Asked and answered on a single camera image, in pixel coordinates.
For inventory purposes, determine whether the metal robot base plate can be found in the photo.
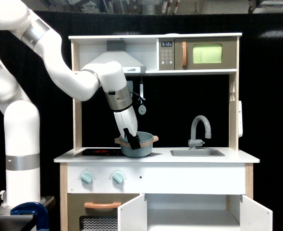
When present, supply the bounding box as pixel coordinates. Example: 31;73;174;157
0;191;55;223

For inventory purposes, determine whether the mint stove knob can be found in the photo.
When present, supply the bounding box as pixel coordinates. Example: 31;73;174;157
111;170;125;184
80;170;94;184

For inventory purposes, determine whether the white cabinet door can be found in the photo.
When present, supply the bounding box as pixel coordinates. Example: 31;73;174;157
229;195;273;231
117;193;148;231

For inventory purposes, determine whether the right white cabinet door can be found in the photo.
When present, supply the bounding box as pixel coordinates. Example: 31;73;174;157
229;195;273;231

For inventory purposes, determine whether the grey toy sink basin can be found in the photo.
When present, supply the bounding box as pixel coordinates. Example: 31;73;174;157
171;149;225;157

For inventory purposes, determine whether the grey toy faucet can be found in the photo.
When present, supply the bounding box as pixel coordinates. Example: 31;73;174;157
188;115;212;151

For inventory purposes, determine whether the blue C-clamp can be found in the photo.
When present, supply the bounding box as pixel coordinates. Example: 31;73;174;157
10;202;49;231

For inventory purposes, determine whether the grey-blue toy pot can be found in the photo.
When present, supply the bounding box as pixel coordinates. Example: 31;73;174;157
114;131;159;158

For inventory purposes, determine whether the left mint stove knob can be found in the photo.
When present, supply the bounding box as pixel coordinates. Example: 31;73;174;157
80;170;94;184

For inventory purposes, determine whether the toy cleaver knife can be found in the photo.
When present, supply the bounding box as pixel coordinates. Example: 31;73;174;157
127;80;134;92

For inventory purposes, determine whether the right mint stove knob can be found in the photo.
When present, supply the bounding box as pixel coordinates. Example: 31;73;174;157
111;170;125;184

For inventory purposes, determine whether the left white cabinet door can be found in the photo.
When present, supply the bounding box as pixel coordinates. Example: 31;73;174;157
117;193;148;231

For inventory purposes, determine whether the white side-mounted holder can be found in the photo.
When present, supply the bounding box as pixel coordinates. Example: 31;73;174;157
238;101;243;138

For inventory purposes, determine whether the white wooden toy kitchen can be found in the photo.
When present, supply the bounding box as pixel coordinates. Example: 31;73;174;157
53;33;273;231

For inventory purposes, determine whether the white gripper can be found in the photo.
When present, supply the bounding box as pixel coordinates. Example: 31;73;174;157
114;106;141;150

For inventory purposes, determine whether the grey toy range hood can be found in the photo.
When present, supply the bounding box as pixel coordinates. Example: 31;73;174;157
90;40;146;74

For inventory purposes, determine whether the black toy hob plate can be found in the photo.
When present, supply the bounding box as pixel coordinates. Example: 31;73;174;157
74;148;124;157

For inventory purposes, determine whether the toy pizza cutter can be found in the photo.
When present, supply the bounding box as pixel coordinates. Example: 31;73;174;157
138;82;146;115

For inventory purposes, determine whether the toy microwave with green window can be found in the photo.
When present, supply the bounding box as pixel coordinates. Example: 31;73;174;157
158;37;237;70

